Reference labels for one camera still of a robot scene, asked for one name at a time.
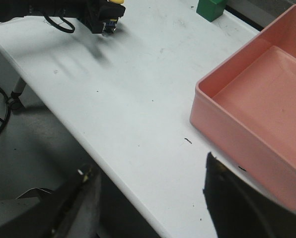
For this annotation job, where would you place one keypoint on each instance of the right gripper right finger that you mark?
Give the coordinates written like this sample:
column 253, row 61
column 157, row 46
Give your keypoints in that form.
column 239, row 211

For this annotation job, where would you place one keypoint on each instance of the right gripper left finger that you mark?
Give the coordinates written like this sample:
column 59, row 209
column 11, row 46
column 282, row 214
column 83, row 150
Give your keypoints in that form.
column 76, row 205

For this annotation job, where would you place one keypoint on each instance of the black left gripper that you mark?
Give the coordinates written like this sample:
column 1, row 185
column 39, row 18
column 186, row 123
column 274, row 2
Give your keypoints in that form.
column 95, row 12

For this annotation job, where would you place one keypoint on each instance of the yellow push button switch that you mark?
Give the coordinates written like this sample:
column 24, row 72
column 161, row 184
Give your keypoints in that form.
column 110, row 25

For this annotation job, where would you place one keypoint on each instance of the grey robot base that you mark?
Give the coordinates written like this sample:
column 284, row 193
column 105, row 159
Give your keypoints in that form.
column 11, row 209

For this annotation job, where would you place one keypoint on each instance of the pink plastic bin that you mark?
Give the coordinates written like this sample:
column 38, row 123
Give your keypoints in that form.
column 247, row 108

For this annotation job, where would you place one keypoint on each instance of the white table leg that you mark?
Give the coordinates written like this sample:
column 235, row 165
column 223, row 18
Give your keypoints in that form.
column 17, row 91

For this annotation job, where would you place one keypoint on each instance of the green cube block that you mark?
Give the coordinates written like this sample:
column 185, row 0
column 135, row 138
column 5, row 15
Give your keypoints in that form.
column 211, row 9

